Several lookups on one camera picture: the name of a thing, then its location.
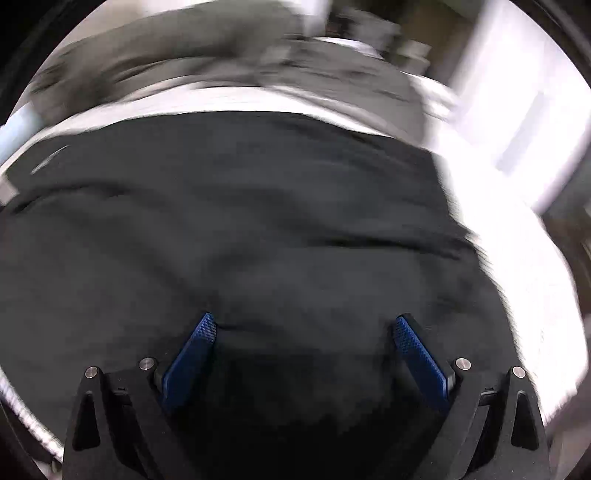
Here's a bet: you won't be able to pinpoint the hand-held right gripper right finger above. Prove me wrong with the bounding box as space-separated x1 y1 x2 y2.
392 314 553 480

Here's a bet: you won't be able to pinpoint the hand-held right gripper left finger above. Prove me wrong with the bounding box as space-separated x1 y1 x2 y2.
62 312 218 480

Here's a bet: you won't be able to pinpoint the black pants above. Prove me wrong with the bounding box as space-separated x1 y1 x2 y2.
0 111 548 480

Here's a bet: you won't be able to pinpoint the white striped mattress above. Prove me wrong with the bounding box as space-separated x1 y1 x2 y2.
0 76 580 464

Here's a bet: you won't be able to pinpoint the white wardrobe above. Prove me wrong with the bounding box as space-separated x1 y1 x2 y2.
431 0 591 215

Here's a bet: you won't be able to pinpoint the light blue cushion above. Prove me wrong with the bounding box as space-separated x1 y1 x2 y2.
0 104 46 168

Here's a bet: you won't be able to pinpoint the dark grey blanket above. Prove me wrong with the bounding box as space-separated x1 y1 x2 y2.
256 36 428 141

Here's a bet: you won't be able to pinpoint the grey puffy jacket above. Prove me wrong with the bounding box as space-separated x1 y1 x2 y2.
30 0 308 127

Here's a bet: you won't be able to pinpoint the wooden door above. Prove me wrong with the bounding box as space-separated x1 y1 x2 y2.
392 0 481 70

